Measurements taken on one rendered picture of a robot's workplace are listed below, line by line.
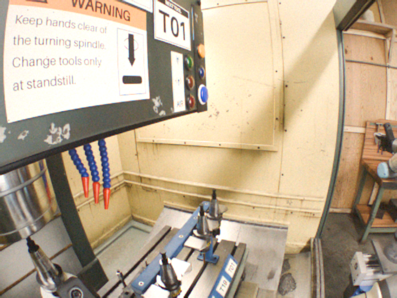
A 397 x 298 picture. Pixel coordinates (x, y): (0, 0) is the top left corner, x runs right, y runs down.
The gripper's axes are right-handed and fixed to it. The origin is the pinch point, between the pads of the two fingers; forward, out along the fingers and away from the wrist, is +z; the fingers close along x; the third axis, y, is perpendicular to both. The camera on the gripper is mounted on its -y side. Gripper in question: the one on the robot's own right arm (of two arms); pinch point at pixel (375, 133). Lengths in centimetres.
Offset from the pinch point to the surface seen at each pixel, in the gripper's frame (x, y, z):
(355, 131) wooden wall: 70, 32, 126
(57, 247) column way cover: -165, 13, -65
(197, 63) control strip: -92, -38, -69
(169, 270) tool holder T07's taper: -106, 4, -74
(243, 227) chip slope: -91, 50, -1
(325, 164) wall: -42.4, 10.0, -8.7
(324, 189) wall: -43, 25, -9
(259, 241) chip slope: -82, 54, -11
